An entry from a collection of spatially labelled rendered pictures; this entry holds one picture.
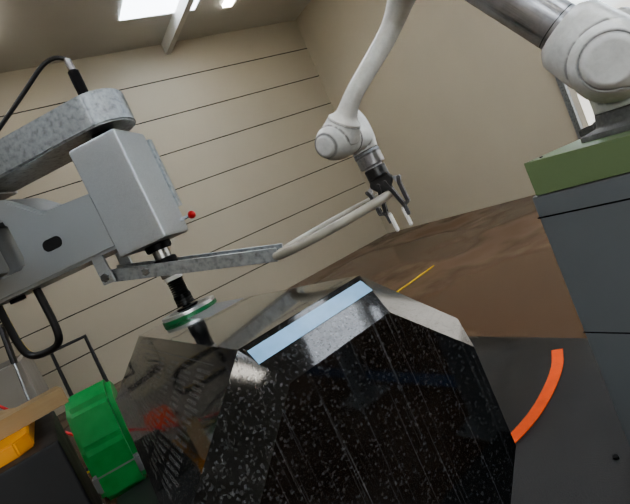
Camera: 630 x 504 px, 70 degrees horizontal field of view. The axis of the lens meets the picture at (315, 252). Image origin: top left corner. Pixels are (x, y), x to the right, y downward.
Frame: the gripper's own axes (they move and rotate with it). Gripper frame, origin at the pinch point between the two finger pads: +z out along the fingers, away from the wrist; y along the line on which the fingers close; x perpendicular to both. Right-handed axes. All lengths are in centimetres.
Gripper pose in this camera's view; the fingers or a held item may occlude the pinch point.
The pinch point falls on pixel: (400, 219)
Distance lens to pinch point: 158.7
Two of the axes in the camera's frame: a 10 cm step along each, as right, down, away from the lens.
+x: -3.4, 2.8, -9.0
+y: -8.1, 3.9, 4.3
